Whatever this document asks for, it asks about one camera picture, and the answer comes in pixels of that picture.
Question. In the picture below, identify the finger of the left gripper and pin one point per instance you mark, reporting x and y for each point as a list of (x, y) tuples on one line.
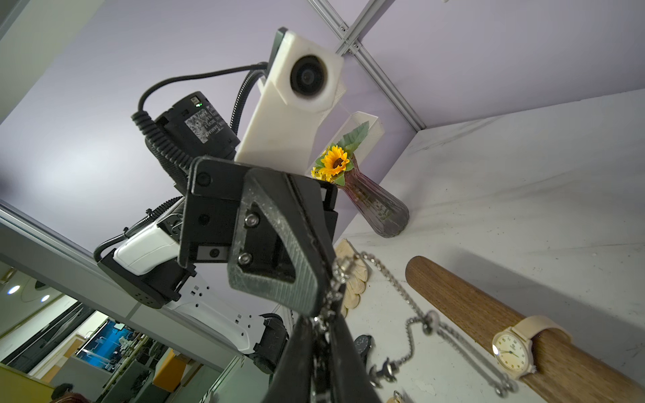
[(304, 287), (317, 200)]

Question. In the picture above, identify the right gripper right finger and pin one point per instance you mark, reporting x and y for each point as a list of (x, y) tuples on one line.
[(348, 376)]

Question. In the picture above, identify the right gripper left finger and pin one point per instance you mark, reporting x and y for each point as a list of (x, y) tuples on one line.
[(292, 380)]

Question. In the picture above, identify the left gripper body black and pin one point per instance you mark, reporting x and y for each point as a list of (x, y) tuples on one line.
[(216, 228)]

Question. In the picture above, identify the cream strap wrist watch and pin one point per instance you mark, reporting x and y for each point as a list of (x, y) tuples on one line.
[(512, 347)]

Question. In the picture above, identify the wooden watch stand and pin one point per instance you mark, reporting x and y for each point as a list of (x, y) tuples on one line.
[(556, 370)]

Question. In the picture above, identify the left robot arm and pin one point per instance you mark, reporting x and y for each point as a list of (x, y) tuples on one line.
[(143, 259)]

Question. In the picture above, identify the black wrist watch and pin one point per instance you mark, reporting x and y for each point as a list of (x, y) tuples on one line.
[(363, 345)]

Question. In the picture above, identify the yellow sunflower bouquet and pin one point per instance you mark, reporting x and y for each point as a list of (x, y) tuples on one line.
[(336, 161)]

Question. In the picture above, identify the lower white mesh shelf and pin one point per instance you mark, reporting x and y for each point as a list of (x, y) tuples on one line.
[(370, 130)]

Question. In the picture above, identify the purple glass vase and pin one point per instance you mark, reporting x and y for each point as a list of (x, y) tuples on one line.
[(386, 214)]

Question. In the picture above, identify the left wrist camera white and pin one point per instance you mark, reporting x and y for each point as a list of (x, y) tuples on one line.
[(302, 86)]

